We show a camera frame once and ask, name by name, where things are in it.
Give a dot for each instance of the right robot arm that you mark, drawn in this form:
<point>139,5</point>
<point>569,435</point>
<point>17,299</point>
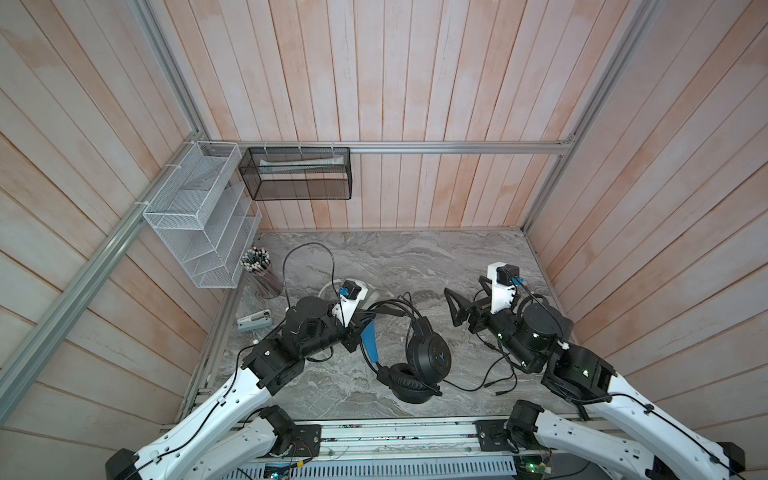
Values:
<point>530,329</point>

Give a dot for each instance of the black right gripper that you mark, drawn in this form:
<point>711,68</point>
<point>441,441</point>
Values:
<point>482,314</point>

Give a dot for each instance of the light blue stapler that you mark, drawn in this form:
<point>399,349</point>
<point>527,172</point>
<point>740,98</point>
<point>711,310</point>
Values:
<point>255,321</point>

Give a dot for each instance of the white headphones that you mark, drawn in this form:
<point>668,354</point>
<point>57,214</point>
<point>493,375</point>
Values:
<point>373,294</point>

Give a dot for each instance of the aluminium wall rail left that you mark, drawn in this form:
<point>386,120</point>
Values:
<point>37,349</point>

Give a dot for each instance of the white mesh wall shelf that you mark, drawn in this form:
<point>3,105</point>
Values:
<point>203,217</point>

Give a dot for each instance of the black mesh wall basket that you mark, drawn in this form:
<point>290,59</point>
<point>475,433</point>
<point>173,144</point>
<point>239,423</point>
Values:
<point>297,173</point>

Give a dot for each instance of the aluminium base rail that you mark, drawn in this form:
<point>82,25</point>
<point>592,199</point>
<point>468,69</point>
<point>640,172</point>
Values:
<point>419,449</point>

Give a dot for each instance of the aluminium wall rail right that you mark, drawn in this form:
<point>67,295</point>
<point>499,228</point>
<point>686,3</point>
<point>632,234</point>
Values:
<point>637,27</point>

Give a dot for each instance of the aluminium wall rail back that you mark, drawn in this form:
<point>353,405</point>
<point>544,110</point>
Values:
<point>417,147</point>

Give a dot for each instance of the aluminium wall rail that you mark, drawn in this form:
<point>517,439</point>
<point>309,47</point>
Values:
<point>417,147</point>
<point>37,349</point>
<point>637,27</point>

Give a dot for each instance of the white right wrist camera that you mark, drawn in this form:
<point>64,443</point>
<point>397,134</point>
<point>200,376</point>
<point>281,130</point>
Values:
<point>505,281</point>

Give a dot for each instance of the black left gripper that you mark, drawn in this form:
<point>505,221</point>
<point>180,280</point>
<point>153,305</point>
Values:
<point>354,333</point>

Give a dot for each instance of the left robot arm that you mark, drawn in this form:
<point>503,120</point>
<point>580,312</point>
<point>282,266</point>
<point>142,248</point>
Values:
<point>238,422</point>

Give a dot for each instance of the black blue headphones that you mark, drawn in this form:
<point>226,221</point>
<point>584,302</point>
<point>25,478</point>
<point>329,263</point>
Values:
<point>428,357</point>

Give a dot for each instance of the clear pencil jar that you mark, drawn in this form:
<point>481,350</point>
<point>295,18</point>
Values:
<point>257,262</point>

